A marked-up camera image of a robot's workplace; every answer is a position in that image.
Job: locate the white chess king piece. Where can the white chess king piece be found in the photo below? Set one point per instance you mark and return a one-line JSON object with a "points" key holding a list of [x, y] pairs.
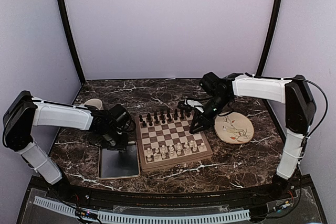
{"points": [[179, 149]]}

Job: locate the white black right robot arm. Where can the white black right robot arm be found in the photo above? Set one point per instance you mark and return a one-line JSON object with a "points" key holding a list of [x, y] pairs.
{"points": [[282, 135]]}

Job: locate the black front rail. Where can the black front rail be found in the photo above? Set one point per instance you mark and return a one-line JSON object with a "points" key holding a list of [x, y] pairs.
{"points": [[150, 192]]}

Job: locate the black right frame post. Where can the black right frame post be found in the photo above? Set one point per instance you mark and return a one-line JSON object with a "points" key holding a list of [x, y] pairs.
{"points": [[269, 37]]}

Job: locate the cream patterned mug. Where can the cream patterned mug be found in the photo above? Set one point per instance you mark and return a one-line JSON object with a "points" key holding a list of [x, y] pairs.
{"points": [[95, 102]]}

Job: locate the round bird pattern plate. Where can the round bird pattern plate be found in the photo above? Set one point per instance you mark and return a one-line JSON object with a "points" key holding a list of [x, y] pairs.
{"points": [[234, 128]]}

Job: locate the white chess pawn piece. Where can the white chess pawn piece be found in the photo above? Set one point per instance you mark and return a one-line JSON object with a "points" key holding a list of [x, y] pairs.
{"points": [[163, 151]]}

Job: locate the metal tray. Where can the metal tray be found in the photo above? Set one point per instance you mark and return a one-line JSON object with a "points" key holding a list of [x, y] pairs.
{"points": [[119, 164]]}

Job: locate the wooden chess board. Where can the wooden chess board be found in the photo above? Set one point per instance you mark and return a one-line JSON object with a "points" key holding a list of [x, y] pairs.
{"points": [[155, 136]]}

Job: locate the dark chess pieces row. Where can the dark chess pieces row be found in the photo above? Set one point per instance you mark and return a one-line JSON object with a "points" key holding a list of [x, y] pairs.
{"points": [[165, 116]]}

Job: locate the white chess knight piece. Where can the white chess knight piece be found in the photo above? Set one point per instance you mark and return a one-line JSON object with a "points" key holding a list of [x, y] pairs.
{"points": [[156, 154]]}

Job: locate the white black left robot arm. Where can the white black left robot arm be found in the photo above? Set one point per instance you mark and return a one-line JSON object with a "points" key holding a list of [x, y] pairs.
{"points": [[28, 111]]}

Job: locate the black frame post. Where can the black frame post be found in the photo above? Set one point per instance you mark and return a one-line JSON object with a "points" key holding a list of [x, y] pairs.
{"points": [[70, 40], [269, 37]]}

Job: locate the white perforated cable duct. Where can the white perforated cable duct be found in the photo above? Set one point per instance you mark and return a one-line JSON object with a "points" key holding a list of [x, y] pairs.
{"points": [[123, 214]]}

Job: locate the black left frame post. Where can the black left frame post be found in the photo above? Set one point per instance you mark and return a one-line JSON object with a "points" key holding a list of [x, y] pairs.
{"points": [[70, 40]]}

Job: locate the white chess queen piece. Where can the white chess queen piece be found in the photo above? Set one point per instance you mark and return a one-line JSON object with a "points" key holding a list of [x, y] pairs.
{"points": [[171, 151]]}

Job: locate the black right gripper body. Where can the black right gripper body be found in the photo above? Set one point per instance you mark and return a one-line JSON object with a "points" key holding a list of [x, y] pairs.
{"points": [[209, 121]]}

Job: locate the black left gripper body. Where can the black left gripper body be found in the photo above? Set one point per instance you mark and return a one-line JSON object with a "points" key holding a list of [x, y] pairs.
{"points": [[111, 140]]}

